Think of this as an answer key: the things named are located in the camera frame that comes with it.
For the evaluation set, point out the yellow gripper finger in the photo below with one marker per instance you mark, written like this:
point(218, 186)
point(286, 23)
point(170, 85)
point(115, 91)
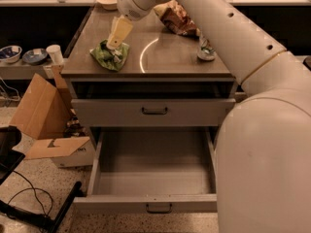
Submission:
point(121, 27)

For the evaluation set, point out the green jalapeno chip bag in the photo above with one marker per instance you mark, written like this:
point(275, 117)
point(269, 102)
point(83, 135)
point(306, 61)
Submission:
point(112, 60)

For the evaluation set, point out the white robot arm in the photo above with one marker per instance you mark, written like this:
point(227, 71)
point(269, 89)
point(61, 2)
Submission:
point(263, 150)

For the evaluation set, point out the white bowl on counter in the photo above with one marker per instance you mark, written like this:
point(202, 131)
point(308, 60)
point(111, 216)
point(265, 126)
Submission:
point(109, 5)

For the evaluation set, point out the brown chip bag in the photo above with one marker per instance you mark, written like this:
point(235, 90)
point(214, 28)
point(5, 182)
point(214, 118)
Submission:
point(176, 19)

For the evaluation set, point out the grey drawer cabinet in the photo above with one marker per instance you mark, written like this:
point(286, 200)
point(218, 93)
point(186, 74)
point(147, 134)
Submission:
point(160, 65)

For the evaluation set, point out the closed top drawer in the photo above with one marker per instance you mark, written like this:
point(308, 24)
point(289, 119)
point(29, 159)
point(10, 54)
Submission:
point(151, 112)

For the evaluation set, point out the open middle drawer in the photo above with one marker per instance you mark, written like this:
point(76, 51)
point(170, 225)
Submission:
point(153, 171)

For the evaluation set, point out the white paper cup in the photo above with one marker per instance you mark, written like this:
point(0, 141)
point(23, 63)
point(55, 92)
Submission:
point(55, 54)

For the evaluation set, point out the green white soda can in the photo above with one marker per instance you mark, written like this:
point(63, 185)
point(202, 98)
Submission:
point(205, 51)

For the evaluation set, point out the blue bowl right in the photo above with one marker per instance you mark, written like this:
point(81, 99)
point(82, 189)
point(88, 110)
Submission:
point(35, 56)

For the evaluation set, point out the blue white bowl left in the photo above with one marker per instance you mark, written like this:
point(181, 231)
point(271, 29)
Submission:
point(10, 54)

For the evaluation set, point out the open cardboard box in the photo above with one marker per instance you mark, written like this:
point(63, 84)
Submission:
point(42, 115)

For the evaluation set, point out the black monitor device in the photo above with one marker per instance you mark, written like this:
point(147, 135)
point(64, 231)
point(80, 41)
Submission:
point(10, 137)

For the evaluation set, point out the black stand with cable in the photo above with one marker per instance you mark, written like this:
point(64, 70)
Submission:
point(42, 221)

